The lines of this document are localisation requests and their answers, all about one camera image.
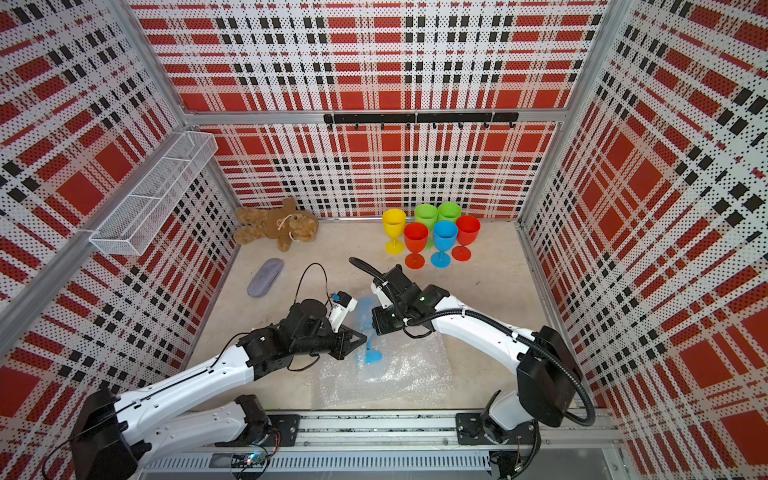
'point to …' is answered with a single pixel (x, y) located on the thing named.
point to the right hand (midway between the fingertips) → (381, 323)
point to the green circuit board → (249, 460)
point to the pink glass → (415, 237)
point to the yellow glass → (394, 224)
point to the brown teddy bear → (284, 223)
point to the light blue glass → (445, 237)
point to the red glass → (468, 229)
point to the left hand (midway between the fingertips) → (368, 340)
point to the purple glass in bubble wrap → (265, 277)
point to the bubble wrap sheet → (412, 373)
